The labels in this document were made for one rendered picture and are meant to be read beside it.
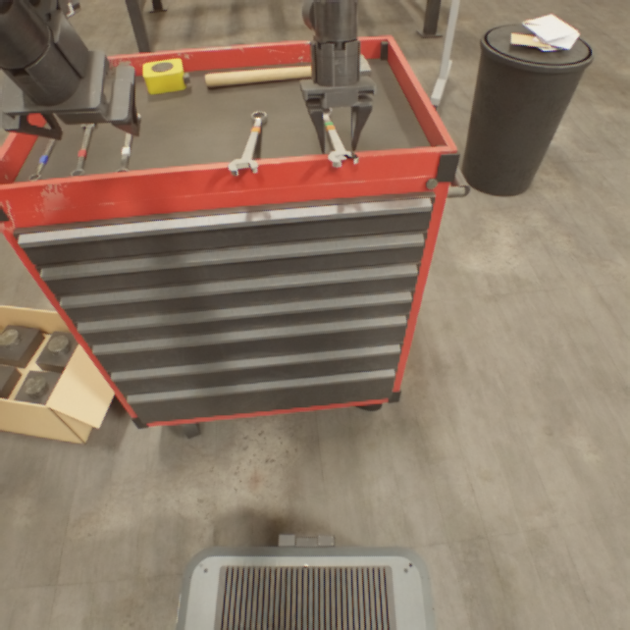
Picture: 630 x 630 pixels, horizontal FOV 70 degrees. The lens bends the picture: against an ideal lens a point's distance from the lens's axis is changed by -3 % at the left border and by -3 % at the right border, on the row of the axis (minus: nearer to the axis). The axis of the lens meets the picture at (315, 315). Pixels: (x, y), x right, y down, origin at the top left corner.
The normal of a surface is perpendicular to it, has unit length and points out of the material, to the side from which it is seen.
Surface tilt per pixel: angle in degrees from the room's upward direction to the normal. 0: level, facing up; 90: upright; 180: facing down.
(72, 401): 42
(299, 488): 0
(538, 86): 94
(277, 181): 90
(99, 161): 0
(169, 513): 0
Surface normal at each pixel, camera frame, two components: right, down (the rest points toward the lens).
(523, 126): -0.18, 0.81
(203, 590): -0.02, -0.62
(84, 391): 0.64, -0.40
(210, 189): 0.11, 0.77
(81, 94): -0.02, -0.15
